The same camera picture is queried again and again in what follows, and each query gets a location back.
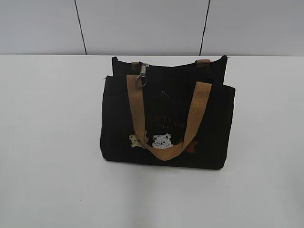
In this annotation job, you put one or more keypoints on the silver zipper pull with ring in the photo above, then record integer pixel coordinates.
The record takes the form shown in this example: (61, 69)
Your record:
(142, 79)

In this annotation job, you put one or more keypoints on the black canvas tote bag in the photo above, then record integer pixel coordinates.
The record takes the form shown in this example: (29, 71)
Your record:
(181, 118)

